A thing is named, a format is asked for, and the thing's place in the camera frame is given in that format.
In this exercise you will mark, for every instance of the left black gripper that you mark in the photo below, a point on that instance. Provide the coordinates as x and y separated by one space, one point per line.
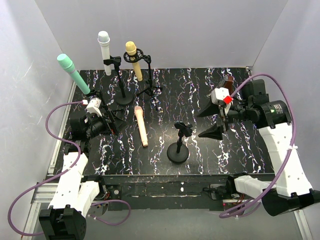
110 122

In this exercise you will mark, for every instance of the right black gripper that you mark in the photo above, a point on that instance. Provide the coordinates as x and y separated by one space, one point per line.
223 116

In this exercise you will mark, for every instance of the black tripod clip stand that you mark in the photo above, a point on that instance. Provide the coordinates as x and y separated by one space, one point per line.
103 107

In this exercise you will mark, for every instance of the pink microphone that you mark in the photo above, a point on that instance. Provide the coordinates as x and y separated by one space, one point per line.
139 114

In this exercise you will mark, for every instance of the black round base holder stand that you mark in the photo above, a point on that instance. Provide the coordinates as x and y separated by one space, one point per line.
124 98

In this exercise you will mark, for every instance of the black round base clip stand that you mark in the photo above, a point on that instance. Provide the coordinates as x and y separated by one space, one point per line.
178 152

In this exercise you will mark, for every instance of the black tripod shock mount stand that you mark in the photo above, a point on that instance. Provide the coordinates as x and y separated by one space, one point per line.
151 89

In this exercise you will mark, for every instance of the large yellow microphone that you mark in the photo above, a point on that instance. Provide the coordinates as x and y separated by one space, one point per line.
131 54

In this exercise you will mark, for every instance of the green microphone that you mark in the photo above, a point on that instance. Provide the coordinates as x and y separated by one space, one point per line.
68 66

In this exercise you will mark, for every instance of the white microphone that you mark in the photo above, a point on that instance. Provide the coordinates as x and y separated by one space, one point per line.
104 42

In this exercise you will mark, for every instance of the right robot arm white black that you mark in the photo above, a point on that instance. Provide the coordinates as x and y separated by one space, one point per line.
292 191

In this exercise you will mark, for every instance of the brown box in holder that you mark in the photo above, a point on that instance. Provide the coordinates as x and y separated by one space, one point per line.
227 82

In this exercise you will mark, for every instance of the black front mounting base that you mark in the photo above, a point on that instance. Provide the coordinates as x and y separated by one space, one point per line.
173 192

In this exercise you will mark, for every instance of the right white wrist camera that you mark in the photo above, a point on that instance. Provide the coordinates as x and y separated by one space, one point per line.
221 94

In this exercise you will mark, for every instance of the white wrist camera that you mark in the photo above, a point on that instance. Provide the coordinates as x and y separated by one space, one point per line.
93 106
221 94

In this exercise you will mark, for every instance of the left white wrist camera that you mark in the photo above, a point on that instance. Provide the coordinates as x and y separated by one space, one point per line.
93 106

